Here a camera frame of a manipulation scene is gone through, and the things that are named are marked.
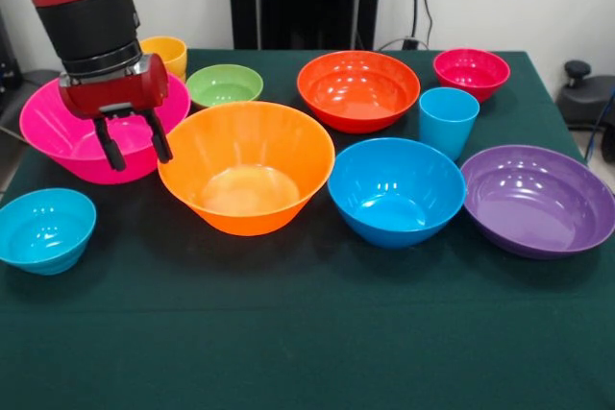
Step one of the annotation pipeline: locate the red-orange bowl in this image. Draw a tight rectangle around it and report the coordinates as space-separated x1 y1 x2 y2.
296 49 422 135

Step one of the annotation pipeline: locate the small crimson bowl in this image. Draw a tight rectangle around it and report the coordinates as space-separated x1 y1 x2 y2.
431 47 512 104

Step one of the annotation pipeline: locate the large orange bowl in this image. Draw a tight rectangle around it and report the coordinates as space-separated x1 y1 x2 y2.
157 100 336 237

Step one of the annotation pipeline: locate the small teal bowl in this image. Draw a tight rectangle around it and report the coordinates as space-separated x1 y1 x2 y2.
0 187 98 277

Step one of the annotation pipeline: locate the large pink bowl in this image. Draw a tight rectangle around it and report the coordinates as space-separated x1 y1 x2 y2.
18 71 192 185

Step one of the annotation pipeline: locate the medium blue bowl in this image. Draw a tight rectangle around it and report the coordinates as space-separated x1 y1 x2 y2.
327 136 468 251

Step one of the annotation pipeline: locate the black equipment box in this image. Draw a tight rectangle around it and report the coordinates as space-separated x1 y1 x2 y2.
0 11 21 89

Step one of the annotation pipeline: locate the purple bowl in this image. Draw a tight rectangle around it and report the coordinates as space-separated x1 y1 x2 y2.
459 144 615 260

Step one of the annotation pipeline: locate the blue cup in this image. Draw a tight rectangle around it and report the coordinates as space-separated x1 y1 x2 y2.
418 86 481 163

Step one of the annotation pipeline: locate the yellow cup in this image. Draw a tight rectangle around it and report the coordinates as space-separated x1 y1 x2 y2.
138 35 188 84

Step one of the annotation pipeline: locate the dark green tablecloth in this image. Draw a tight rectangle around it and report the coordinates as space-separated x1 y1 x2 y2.
0 47 615 410

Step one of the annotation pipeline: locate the small green bowl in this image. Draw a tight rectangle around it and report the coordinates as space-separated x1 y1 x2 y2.
185 63 265 111

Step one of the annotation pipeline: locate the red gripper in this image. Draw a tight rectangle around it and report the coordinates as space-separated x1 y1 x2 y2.
58 53 174 172

